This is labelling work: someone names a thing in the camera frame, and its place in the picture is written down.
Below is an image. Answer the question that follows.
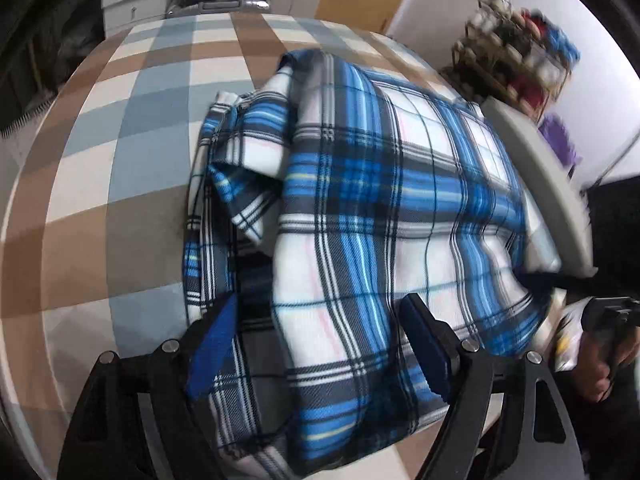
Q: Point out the grey bed footboard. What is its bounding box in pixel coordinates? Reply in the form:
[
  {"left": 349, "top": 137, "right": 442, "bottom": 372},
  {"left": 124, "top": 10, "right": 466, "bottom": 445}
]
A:
[{"left": 480, "top": 97, "right": 598, "bottom": 278}]

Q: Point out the purple bag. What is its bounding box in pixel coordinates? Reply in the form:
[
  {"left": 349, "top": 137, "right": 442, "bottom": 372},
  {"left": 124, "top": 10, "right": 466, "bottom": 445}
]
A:
[{"left": 539, "top": 112, "right": 583, "bottom": 168}]

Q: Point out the person's right hand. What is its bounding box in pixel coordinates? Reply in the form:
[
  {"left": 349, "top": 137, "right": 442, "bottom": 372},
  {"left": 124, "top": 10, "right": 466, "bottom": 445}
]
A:
[{"left": 575, "top": 337, "right": 640, "bottom": 403}]

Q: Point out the blue plaid shirt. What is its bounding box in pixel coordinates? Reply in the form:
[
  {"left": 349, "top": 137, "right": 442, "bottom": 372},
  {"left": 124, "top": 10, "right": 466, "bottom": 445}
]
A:
[{"left": 184, "top": 49, "right": 563, "bottom": 478}]

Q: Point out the checkered tablecloth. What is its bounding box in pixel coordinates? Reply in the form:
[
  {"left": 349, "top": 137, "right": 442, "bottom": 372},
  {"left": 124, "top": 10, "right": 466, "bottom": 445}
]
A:
[{"left": 0, "top": 10, "right": 501, "bottom": 480}]

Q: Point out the silver suitcase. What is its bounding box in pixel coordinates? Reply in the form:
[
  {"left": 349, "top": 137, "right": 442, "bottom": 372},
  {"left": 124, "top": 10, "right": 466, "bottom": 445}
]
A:
[{"left": 167, "top": 0, "right": 273, "bottom": 18}]

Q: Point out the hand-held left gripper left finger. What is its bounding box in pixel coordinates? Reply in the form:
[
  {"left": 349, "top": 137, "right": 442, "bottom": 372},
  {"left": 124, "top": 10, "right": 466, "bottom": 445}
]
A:
[{"left": 57, "top": 292, "right": 238, "bottom": 480}]

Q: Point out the white drawer unit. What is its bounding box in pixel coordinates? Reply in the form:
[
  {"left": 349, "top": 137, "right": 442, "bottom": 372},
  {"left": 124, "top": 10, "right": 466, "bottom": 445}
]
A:
[{"left": 100, "top": 0, "right": 173, "bottom": 38}]

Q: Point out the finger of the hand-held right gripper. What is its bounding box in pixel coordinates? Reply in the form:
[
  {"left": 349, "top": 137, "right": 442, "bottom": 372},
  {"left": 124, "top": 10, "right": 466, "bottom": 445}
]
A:
[{"left": 517, "top": 270, "right": 591, "bottom": 302}]

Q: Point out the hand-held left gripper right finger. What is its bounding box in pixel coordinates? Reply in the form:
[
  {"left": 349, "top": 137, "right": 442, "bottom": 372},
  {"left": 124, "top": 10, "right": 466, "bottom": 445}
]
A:
[{"left": 398, "top": 292, "right": 586, "bottom": 480}]

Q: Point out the wooden shoe rack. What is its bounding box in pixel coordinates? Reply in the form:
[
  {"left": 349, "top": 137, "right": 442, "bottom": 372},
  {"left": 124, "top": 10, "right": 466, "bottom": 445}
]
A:
[{"left": 450, "top": 5, "right": 573, "bottom": 121}]

